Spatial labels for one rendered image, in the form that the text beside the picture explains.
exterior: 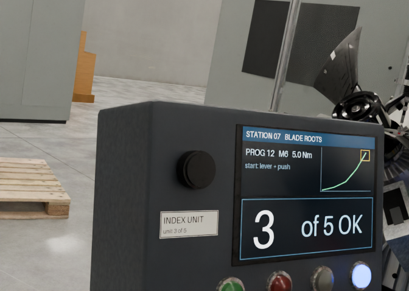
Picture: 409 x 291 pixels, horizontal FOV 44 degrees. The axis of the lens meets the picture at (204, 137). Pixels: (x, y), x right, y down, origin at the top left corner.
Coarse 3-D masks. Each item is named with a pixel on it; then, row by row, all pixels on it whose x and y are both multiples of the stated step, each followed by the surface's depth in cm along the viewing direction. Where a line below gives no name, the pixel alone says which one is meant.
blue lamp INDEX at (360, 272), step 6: (354, 264) 47; (360, 264) 47; (366, 264) 47; (354, 270) 46; (360, 270) 46; (366, 270) 46; (354, 276) 46; (360, 276) 46; (366, 276) 46; (354, 282) 46; (360, 282) 46; (366, 282) 46; (354, 288) 47; (360, 288) 47
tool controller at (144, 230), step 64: (128, 128) 39; (192, 128) 37; (256, 128) 41; (320, 128) 45; (128, 192) 38; (192, 192) 37; (256, 192) 40; (320, 192) 44; (128, 256) 37; (192, 256) 37; (320, 256) 44
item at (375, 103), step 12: (348, 96) 123; (360, 96) 121; (372, 96) 118; (336, 108) 122; (348, 108) 121; (360, 108) 118; (372, 108) 116; (384, 108) 117; (348, 120) 118; (360, 120) 115; (372, 120) 114; (384, 120) 116; (384, 144) 120; (396, 144) 119; (384, 156) 119
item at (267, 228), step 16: (240, 208) 40; (256, 208) 40; (272, 208) 41; (240, 224) 40; (256, 224) 40; (272, 224) 41; (240, 240) 40; (256, 240) 40; (272, 240) 41; (240, 256) 39; (256, 256) 40; (272, 256) 41
